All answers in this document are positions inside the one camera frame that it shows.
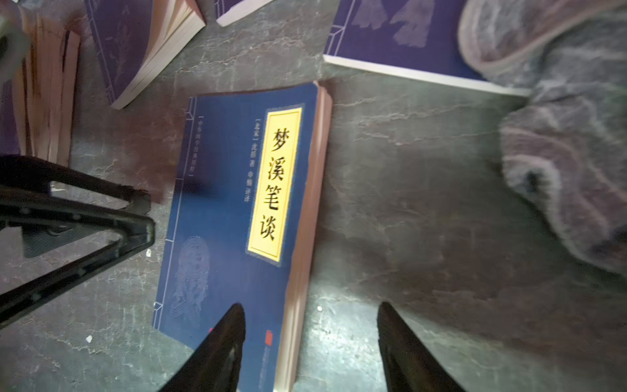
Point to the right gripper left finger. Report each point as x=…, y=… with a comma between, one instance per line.
x=216, y=364

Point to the blue book Tang poems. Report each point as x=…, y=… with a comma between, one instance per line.
x=229, y=11

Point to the blue book Mengxi Bitan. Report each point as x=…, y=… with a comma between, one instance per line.
x=242, y=224

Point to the blue book Yuewei notes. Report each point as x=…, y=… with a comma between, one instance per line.
x=412, y=39

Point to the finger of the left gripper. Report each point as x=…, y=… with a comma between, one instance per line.
x=48, y=222

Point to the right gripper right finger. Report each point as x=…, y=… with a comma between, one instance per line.
x=408, y=364

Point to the grey knitted cloth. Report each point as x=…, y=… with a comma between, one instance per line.
x=565, y=149

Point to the blue book Hanfeizi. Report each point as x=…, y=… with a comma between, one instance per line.
x=37, y=101

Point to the blue book Zhuangzi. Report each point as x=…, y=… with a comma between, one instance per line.
x=137, y=39

